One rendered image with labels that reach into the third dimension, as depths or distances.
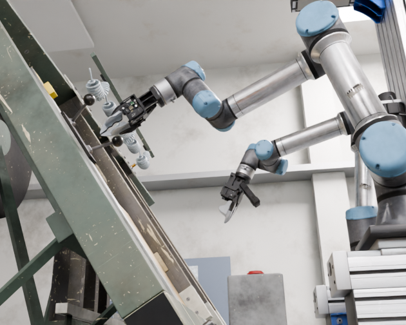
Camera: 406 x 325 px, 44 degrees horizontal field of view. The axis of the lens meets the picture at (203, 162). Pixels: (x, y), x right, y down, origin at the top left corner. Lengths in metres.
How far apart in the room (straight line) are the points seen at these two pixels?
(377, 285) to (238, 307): 0.33
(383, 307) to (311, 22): 0.74
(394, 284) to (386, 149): 0.31
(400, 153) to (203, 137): 4.22
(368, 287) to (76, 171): 0.74
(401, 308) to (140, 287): 0.58
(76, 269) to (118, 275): 1.76
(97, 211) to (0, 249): 4.38
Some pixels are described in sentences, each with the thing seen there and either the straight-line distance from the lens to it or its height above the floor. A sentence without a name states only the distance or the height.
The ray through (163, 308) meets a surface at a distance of 1.12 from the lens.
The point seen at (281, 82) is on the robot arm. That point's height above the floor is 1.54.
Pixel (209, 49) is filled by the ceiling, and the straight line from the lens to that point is 5.42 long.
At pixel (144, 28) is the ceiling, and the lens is 5.15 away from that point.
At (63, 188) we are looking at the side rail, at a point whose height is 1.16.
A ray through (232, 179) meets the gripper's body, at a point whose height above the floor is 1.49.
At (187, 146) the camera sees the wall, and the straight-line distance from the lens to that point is 5.29.
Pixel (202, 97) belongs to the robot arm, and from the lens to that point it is 1.47.
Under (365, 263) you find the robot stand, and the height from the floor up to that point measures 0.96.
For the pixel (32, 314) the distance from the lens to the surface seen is 2.31.
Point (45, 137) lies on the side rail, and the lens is 1.35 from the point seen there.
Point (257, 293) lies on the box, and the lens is 1.10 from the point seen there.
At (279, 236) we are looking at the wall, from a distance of 4.90.
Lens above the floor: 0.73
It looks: 23 degrees up
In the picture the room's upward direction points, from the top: 2 degrees counter-clockwise
